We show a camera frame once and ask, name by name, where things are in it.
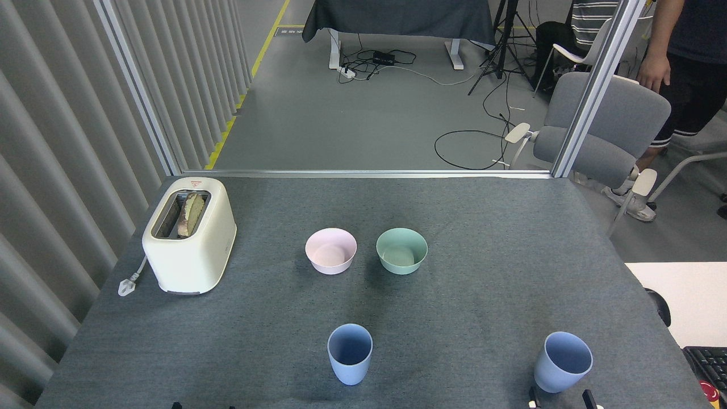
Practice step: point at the blue cup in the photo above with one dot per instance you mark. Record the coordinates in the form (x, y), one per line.
(349, 372)
(554, 375)

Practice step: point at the person's right forearm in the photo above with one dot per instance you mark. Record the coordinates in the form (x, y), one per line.
(665, 28)

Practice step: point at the person's right hand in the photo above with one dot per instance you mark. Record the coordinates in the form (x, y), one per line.
(653, 71)

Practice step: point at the black computer mouse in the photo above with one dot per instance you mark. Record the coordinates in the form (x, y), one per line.
(660, 307)

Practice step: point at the red round object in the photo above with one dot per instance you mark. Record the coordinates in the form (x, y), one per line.
(710, 393)

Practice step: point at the black keyboard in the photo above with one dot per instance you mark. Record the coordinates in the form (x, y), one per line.
(710, 363)

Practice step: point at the white desk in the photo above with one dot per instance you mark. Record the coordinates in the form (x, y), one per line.
(690, 295)

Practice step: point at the cream white toaster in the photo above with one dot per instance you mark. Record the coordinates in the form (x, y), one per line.
(190, 255)

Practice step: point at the pink bowl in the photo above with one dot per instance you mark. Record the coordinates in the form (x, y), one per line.
(331, 254)

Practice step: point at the toasted bread slice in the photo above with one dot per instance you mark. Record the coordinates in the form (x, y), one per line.
(192, 215)

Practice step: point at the green bowl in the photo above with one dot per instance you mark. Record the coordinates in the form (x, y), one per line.
(401, 255)

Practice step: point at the grey office chair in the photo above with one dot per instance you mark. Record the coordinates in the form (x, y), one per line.
(625, 113)

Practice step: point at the white plastic chair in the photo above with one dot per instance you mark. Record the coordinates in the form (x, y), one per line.
(579, 55)

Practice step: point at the standing person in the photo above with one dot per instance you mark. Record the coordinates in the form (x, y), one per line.
(701, 68)

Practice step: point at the white power strip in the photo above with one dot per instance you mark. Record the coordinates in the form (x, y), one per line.
(347, 72)

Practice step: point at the black tripod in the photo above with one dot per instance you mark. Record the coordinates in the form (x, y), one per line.
(502, 40)

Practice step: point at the black power adapter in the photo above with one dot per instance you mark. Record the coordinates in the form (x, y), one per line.
(384, 57)

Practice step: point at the seated person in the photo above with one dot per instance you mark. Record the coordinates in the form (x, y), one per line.
(588, 20)

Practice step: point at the table with dark cloth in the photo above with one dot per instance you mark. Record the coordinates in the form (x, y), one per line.
(397, 17)

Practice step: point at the silver frame rail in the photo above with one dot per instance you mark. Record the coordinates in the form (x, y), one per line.
(363, 174)

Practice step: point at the silver frame post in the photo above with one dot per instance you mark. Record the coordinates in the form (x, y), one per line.
(139, 91)
(596, 85)

